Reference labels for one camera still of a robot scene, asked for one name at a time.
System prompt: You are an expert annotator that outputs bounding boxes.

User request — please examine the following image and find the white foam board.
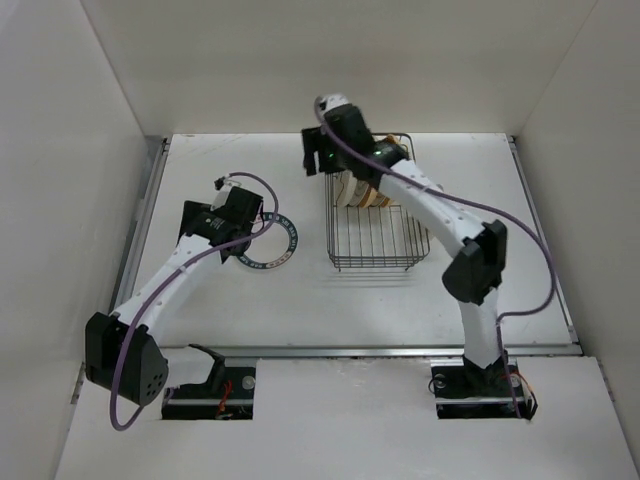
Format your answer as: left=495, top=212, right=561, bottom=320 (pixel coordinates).
left=57, top=357, right=637, bottom=479

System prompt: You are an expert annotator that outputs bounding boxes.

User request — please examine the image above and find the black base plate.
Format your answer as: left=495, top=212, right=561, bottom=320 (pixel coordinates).
left=161, top=358, right=257, bottom=421

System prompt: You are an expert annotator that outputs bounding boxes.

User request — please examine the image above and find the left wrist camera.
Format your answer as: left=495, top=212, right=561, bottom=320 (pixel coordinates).
left=210, top=176, right=242, bottom=211

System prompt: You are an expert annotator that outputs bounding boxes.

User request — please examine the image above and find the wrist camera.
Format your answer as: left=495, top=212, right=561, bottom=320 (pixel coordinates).
left=317, top=93, right=350, bottom=115
left=210, top=176, right=242, bottom=211

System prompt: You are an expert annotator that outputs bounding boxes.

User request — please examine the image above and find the white green rimmed plate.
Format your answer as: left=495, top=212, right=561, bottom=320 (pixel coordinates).
left=336, top=170, right=358, bottom=208

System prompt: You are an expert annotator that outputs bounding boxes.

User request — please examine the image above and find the dark rimmed lettered plate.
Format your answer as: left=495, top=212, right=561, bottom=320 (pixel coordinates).
left=238, top=212, right=299, bottom=270

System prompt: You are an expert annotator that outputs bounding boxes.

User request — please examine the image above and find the yellow plate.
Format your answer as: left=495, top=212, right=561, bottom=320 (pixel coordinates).
left=361, top=187, right=378, bottom=208

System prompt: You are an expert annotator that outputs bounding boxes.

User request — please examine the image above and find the tan plate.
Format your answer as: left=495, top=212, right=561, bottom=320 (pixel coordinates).
left=376, top=134, right=411, bottom=159

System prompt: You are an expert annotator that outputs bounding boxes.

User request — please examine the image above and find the beige plate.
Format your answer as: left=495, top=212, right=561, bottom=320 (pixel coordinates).
left=372, top=193, right=393, bottom=208

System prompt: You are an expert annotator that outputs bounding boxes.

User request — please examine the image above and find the white ringed plate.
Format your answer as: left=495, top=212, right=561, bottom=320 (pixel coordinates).
left=349, top=180, right=371, bottom=208

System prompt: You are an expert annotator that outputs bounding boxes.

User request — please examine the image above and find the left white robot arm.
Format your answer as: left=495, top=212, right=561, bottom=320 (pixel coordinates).
left=85, top=186, right=263, bottom=407

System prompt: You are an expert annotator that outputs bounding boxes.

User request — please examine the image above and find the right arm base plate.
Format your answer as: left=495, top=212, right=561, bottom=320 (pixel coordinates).
left=428, top=358, right=538, bottom=421

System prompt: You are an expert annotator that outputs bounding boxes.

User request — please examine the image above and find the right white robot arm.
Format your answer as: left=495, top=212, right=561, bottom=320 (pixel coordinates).
left=301, top=94, right=509, bottom=397

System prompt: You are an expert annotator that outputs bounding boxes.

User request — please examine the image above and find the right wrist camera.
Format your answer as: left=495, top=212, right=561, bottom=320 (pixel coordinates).
left=317, top=93, right=350, bottom=115

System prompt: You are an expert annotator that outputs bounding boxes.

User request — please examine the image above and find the wire dish rack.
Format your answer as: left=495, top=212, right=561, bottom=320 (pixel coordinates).
left=324, top=132, right=433, bottom=271

